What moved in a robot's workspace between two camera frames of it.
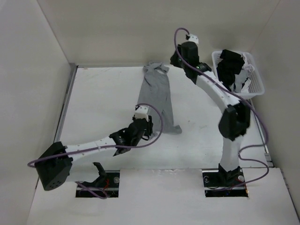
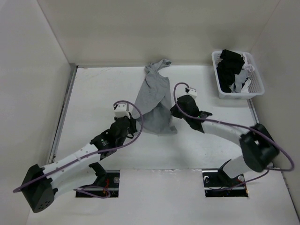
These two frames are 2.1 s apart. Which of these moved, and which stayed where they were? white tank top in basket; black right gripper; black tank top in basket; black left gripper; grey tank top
Moved: black right gripper; black left gripper
Stayed: black tank top in basket; white tank top in basket; grey tank top
